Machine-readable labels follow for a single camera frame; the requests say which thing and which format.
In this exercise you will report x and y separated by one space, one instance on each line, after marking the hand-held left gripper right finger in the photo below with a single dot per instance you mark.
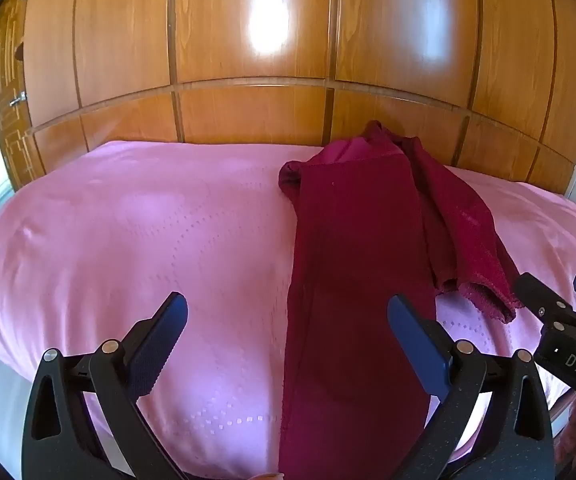
418 345

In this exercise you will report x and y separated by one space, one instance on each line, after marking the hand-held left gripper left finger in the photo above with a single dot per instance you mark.
160 345

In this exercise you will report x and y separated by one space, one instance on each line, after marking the maroon garment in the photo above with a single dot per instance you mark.
358 260

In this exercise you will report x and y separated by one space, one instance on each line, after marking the pink bedspread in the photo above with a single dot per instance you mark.
143 235

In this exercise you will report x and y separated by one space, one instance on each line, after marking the wooden wardrobe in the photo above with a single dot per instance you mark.
268 120

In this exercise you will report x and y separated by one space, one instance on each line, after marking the wooden panelled door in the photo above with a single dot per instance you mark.
13 135

